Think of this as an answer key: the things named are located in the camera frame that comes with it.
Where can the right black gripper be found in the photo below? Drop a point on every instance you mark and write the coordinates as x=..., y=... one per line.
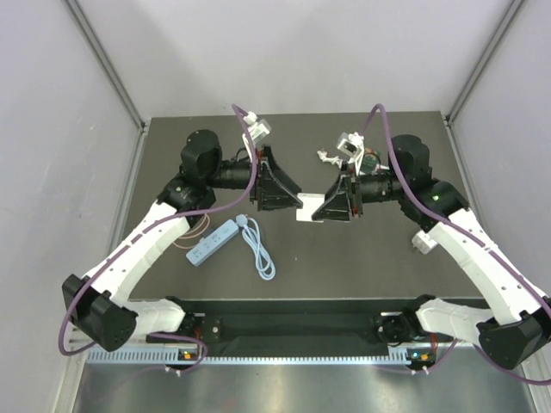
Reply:
x=337, y=201

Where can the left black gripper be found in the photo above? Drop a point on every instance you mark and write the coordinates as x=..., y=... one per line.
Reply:
x=272, y=189

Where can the white 80W charger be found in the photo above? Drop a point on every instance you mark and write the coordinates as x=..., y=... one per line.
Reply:
x=310, y=204

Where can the dark green charger cube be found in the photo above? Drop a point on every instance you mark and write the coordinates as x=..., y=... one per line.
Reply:
x=370, y=162

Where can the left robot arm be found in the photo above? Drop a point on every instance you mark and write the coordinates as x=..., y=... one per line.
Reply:
x=98, y=303

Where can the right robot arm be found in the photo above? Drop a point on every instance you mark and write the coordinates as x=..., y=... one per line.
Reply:
x=514, y=325

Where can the blue power strip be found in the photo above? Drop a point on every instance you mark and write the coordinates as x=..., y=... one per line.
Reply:
x=212, y=243

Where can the white cube socket adapter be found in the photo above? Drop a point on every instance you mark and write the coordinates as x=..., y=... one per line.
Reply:
x=423, y=242

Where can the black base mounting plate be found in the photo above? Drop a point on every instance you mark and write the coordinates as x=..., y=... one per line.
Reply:
x=297, y=327

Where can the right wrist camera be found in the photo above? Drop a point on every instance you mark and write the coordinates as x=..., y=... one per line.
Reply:
x=352, y=145

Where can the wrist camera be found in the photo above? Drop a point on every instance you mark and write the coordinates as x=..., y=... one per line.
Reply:
x=352, y=145
x=257, y=128

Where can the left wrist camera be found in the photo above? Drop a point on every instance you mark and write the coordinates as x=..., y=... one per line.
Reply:
x=257, y=128

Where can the slotted cable duct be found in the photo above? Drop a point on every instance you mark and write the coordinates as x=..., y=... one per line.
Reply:
x=185, y=356

